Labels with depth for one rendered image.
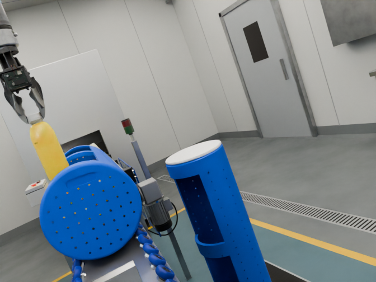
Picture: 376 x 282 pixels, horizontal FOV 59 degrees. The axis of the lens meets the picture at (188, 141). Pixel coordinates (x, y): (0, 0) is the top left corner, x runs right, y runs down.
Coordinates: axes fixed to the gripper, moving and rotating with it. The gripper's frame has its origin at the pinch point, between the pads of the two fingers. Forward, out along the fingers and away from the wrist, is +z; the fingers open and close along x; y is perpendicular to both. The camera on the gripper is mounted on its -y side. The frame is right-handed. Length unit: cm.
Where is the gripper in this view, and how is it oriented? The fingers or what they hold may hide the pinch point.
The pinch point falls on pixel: (34, 117)
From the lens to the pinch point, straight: 110.1
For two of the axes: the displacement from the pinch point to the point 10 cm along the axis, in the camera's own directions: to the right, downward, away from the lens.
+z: 3.4, 9.2, 1.6
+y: 3.2, 0.5, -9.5
